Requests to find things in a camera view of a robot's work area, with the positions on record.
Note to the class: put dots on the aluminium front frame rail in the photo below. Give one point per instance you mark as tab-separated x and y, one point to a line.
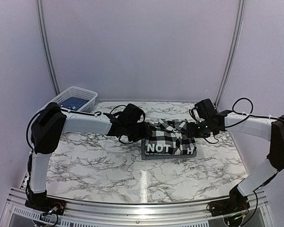
97	214

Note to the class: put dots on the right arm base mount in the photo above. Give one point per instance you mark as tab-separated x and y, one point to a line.
226	206

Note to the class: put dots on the right aluminium corner post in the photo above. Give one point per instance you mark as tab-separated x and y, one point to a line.
232	51

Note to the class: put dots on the aluminium corner post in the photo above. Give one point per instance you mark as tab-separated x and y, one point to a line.
232	51
46	46

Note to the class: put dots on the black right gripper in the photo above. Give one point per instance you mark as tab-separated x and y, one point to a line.
191	132

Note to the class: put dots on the left aluminium corner post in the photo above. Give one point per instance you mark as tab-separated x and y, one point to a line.
46	46

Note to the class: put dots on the blue shirt in basket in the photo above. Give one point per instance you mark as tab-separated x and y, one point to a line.
73	103

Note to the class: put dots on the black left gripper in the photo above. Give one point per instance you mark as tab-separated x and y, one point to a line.
145	132

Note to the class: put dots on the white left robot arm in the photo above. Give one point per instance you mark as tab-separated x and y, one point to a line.
46	127

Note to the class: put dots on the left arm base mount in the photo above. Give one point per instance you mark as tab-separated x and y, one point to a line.
45	204

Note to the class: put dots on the black white plaid shirt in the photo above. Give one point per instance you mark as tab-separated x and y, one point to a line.
170	132

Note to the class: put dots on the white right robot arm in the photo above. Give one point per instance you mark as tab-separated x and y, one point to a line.
258	138

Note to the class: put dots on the white plastic basket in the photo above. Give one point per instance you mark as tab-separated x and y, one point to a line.
79	93

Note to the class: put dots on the grey shirt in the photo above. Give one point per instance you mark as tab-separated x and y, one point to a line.
160	151

